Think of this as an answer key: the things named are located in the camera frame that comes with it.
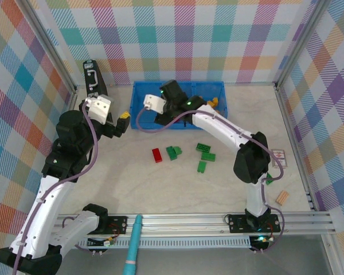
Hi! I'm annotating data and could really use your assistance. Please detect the aluminium frame post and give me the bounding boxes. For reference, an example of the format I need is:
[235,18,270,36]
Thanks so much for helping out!
[22,0,79,93]
[274,0,333,87]

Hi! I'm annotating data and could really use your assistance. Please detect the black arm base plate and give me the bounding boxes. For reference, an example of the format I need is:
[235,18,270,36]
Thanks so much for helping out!
[228,214,282,233]
[101,216,128,235]

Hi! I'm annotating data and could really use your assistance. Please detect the teal marker pen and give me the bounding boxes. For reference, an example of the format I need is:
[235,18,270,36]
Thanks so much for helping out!
[122,214,144,275]

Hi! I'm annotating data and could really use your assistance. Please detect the small printed card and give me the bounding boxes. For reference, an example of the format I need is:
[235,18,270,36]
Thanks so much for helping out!
[271,148,289,170]

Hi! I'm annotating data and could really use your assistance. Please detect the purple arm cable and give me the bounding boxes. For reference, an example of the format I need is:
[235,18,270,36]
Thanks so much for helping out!
[13,99,100,274]
[136,105,284,254]

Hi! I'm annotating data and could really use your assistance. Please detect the black case with metal handle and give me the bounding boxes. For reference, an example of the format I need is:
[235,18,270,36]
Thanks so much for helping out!
[83,59,114,124]

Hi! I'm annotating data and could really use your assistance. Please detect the aluminium side rail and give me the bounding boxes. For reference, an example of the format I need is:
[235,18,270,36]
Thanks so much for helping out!
[65,87,79,115]
[275,82,319,211]

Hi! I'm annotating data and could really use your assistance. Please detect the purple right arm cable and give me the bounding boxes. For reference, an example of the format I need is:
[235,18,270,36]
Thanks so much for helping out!
[136,105,284,254]

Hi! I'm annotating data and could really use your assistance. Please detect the small connector with wires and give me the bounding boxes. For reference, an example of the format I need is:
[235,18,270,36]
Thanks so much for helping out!
[87,235,117,257]
[249,234,276,254]

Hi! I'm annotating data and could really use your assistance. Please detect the grey slotted cable duct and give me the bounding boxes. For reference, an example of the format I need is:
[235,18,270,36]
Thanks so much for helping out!
[71,237,253,250]

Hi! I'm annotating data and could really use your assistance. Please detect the aluminium mounting rail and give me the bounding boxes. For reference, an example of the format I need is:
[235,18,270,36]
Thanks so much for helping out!
[56,212,335,238]

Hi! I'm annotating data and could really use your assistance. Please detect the small wooden block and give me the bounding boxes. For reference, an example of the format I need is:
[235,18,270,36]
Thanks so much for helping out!
[276,190,290,206]

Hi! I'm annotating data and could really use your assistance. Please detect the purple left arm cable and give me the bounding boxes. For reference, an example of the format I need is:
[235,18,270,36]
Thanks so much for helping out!
[13,99,100,274]

